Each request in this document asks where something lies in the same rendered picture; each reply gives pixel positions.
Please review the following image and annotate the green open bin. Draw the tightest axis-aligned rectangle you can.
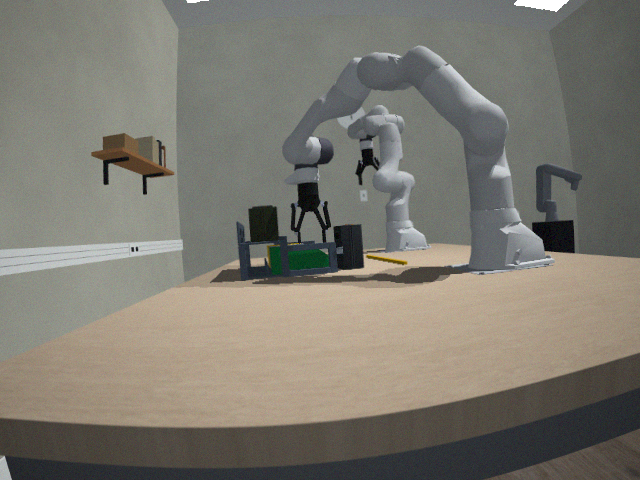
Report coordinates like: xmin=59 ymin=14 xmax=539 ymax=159
xmin=269 ymin=247 xmax=329 ymax=275

